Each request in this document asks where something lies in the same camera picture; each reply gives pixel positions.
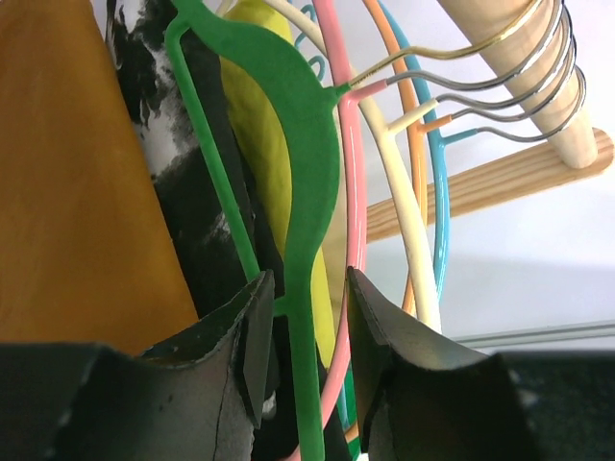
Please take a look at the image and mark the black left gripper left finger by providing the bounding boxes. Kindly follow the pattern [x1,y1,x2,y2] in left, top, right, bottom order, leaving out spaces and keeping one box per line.
[1,272,274,460]

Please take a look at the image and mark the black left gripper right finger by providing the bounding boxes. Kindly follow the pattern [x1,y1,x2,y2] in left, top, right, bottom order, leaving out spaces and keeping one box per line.
[347,269,538,460]

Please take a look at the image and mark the mustard brown trousers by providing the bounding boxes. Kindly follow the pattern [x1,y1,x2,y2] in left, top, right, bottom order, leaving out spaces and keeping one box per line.
[1,1,197,354]

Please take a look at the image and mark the green velvet hanger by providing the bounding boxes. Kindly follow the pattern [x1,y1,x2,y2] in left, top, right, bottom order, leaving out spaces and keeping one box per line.
[165,1,350,460]

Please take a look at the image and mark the blue hanger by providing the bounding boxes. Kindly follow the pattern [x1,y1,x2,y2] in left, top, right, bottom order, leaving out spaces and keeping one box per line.
[287,0,480,303]

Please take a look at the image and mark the orange hanger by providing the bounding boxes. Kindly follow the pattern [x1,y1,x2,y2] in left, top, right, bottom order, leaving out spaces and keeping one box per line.
[345,0,454,443]

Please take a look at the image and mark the cream hanger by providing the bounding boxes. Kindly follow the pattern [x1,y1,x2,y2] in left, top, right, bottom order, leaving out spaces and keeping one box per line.
[215,0,442,335]

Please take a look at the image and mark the pink hanger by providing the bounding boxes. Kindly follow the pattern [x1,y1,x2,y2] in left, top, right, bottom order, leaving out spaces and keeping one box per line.
[314,1,367,424]

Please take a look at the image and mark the black white patterned garment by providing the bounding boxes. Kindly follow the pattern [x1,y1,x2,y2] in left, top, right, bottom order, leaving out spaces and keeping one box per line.
[106,1,284,317]

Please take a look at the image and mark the yellow-green garment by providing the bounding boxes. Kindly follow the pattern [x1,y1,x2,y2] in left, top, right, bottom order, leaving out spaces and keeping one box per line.
[219,0,337,369]

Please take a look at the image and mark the wooden clothes rack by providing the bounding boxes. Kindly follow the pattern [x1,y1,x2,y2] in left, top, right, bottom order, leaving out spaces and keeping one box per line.
[394,1,614,224]

